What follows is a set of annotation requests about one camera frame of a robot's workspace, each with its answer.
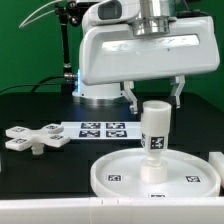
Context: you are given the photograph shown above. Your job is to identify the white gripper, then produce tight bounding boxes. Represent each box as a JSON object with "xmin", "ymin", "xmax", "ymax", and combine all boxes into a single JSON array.
[{"xmin": 79, "ymin": 17, "xmax": 220, "ymax": 114}]

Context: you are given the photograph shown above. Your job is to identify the white cross-shaped table base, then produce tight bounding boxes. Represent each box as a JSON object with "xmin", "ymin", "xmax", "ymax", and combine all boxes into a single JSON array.
[{"xmin": 5, "ymin": 124, "xmax": 70, "ymax": 155}]

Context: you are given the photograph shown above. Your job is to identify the white round table top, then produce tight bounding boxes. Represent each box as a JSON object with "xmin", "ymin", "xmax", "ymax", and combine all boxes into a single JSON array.
[{"xmin": 90, "ymin": 148, "xmax": 221, "ymax": 198}]

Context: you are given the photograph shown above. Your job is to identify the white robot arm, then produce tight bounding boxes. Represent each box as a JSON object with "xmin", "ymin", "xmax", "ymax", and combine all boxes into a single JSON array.
[{"xmin": 79, "ymin": 0, "xmax": 220, "ymax": 114}]

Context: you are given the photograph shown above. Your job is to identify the black cable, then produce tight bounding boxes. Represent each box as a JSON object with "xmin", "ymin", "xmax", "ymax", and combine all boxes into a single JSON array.
[{"xmin": 0, "ymin": 75, "xmax": 68, "ymax": 95}]

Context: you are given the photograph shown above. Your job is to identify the white marker tag sheet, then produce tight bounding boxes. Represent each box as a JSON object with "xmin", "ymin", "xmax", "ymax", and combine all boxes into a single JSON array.
[{"xmin": 61, "ymin": 122, "xmax": 141, "ymax": 140}]

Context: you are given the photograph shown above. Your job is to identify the white cable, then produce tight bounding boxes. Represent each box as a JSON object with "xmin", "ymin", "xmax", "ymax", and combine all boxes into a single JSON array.
[{"xmin": 18, "ymin": 0, "xmax": 64, "ymax": 29}]

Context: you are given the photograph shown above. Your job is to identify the white obstacle fence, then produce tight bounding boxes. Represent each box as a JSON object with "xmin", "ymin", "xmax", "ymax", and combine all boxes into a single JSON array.
[{"xmin": 0, "ymin": 152, "xmax": 224, "ymax": 224}]

